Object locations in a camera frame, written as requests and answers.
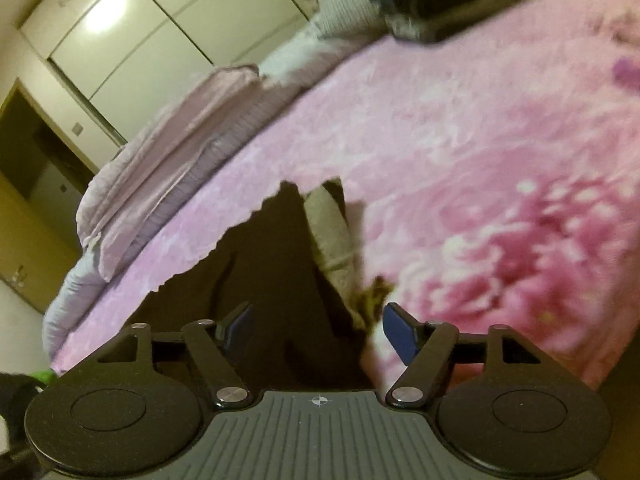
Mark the white sliding-door wardrobe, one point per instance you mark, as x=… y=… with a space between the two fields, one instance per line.
x=150 y=15

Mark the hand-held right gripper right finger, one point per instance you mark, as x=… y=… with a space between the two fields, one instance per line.
x=400 y=334

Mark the pink floral blanket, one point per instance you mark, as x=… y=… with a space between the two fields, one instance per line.
x=450 y=185

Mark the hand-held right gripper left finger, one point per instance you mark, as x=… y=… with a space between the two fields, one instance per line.
x=241 y=329

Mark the lilac folded quilt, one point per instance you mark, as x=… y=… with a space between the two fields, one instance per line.
x=160 y=160

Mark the brown wooden door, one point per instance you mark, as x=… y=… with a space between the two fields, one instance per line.
x=30 y=240

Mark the brown door frame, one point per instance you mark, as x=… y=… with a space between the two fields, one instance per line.
x=45 y=130

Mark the wall light switch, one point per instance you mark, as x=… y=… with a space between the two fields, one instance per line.
x=77 y=129

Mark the brown and beige knit sweater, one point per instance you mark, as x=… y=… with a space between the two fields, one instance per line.
x=280 y=300

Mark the green cloth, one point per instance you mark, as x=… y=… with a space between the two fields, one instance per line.
x=45 y=377

